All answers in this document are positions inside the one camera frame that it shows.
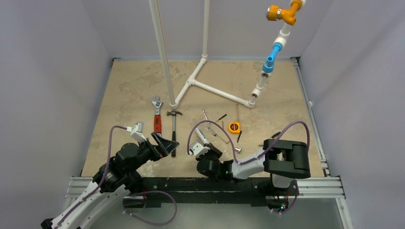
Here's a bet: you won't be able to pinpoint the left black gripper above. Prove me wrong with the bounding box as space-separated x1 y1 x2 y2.
126 131 178 175

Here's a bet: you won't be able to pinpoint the white remote control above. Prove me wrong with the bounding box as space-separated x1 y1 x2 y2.
194 128 210 146

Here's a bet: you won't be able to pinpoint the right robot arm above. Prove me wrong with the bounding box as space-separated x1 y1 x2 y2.
192 139 311 194

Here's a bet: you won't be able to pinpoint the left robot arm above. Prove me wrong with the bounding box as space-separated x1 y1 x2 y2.
41 128 179 229

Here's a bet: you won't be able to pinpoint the red adjustable wrench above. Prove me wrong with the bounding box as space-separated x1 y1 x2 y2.
151 95 163 136

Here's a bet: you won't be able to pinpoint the silver transceiver module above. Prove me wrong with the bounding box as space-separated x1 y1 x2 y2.
208 128 217 136

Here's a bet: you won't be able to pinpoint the small black pen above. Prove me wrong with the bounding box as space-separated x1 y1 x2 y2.
237 131 243 143

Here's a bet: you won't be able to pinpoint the yellow tape measure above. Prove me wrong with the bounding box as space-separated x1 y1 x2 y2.
228 122 241 134

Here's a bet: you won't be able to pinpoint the small silver wrench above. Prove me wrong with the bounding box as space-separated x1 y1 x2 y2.
202 109 212 127

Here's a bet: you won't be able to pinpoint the blue pipe fitting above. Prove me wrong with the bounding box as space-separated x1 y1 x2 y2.
262 43 283 73

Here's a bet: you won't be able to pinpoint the orange pipe valve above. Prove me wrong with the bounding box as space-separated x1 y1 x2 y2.
266 0 306 26

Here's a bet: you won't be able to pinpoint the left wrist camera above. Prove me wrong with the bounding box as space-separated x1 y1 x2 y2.
127 122 147 143

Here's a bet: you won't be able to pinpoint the black handled hammer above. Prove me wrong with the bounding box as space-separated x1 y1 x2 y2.
166 110 183 141

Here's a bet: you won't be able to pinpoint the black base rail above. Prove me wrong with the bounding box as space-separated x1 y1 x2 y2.
123 177 299 212

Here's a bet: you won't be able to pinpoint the orange handled pliers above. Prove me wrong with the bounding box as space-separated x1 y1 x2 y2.
258 132 281 146

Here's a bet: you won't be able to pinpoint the white pipe frame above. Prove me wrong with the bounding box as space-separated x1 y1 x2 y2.
149 0 298 109

